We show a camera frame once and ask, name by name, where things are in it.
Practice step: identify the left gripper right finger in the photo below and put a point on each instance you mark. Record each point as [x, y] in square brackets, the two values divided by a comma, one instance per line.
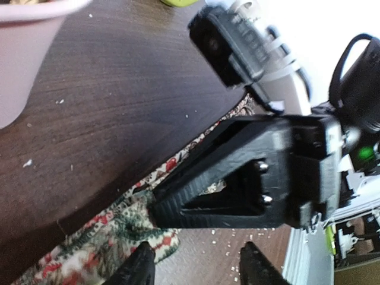
[255, 268]

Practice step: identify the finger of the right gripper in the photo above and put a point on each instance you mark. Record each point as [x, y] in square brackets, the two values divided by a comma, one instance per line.
[236, 142]

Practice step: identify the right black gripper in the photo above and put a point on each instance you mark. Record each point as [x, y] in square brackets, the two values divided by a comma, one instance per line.
[248, 187]

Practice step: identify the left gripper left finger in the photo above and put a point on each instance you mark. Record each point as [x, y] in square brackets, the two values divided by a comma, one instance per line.
[138, 268]

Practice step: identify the floral paisley tie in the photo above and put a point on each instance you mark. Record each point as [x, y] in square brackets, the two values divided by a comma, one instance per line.
[95, 251]

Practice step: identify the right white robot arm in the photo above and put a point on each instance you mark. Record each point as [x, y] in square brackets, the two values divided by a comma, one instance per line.
[354, 101]

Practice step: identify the lime green bowl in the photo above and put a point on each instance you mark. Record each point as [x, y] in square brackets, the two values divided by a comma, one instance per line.
[178, 3]

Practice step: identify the pink divided organizer box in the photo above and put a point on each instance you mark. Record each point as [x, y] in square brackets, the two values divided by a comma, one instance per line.
[27, 32]

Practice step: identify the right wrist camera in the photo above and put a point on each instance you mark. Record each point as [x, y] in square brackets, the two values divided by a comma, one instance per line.
[234, 49]

